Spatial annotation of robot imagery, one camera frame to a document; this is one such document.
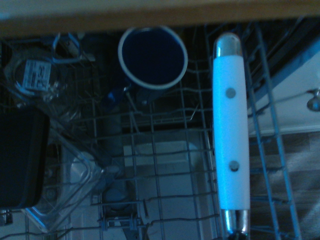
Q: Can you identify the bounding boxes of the white-handled metal spoon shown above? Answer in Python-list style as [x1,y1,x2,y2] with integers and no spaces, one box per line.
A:
[212,33,252,240]

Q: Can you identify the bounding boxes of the dark mug with white rim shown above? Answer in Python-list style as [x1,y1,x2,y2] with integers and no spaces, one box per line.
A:
[101,25,189,113]

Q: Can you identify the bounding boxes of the clear plastic container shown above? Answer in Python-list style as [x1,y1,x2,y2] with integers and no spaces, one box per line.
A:
[21,117,123,234]

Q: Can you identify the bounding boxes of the white cabinet door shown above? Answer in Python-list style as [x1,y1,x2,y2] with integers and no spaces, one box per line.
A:
[252,42,320,137]

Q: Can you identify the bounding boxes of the labelled clear glass jar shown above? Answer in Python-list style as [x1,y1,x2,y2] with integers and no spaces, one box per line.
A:
[3,47,68,106]

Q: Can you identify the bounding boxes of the black container lid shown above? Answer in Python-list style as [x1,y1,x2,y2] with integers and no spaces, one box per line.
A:
[0,106,51,210]

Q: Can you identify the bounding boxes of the round metal cabinet knob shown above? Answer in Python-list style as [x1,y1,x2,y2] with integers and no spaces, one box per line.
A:
[306,88,320,112]

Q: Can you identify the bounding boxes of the wire dishwasher rack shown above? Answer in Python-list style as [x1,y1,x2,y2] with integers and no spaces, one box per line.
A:
[0,21,311,240]
[0,21,320,240]

